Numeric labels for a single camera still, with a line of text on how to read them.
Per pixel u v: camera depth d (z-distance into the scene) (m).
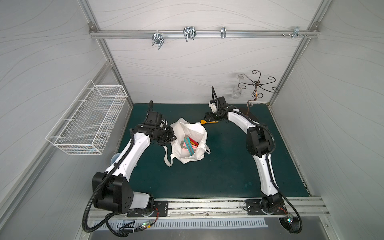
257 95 0.93
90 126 0.69
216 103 0.86
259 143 0.61
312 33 0.78
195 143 0.95
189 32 0.77
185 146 0.91
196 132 0.83
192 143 0.96
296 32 0.77
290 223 0.72
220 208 0.75
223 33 0.78
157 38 0.76
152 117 0.64
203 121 1.04
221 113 0.78
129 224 0.72
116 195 0.40
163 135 0.69
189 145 0.91
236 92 1.01
